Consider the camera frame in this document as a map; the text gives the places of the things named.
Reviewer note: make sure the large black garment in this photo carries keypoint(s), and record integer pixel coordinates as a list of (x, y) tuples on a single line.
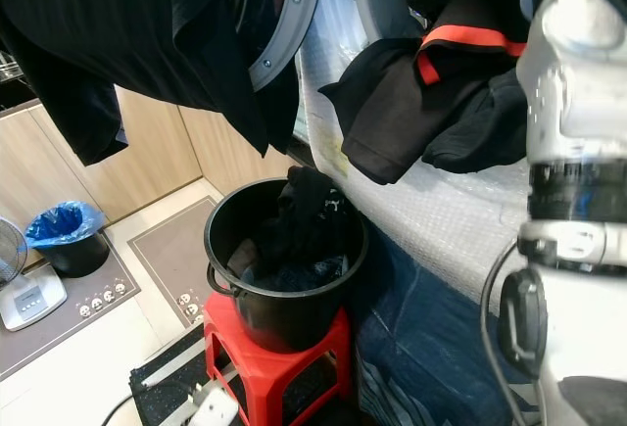
[(147, 15)]

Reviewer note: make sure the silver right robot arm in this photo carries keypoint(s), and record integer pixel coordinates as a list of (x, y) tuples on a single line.
[(578, 103)]

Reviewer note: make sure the bubble-wrapped white washing machine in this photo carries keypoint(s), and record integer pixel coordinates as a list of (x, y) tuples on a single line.
[(436, 215)]

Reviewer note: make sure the black bin with blue bag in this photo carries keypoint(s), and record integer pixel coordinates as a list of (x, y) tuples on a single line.
[(67, 230)]

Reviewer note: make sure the white standing fan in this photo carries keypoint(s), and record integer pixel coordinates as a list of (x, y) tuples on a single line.
[(31, 299)]

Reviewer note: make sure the grey paw print floor mat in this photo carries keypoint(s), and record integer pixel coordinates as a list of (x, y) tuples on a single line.
[(98, 299)]

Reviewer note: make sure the grey bordered floor mat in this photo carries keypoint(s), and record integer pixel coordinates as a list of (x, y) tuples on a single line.
[(171, 255)]

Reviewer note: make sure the light wooden cabinet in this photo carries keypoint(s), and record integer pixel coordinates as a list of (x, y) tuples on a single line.
[(186, 147)]

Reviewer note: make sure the black mat with white stripes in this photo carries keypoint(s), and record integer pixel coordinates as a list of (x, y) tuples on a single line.
[(162, 377)]

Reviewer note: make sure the small black crumpled garment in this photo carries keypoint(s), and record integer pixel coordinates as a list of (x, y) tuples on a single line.
[(302, 212)]

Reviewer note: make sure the white power strip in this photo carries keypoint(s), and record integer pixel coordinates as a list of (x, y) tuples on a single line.
[(216, 408)]

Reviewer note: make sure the black plastic bucket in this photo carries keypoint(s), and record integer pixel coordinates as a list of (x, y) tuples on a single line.
[(279, 320)]

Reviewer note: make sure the blue denim garment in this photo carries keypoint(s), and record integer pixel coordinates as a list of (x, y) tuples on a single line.
[(304, 275)]

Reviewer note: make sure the red plastic stool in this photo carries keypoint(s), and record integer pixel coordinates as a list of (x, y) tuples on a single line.
[(269, 372)]

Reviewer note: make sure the silver round washer door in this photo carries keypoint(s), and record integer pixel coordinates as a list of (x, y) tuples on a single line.
[(299, 17)]

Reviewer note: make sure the black garment with red stripe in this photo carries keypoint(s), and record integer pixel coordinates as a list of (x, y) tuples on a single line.
[(392, 103)]

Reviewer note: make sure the dark blue patterned cloth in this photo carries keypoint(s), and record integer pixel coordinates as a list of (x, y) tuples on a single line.
[(421, 348)]

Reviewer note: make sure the dark grey textured garment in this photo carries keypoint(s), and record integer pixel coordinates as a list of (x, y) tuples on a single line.
[(480, 132)]

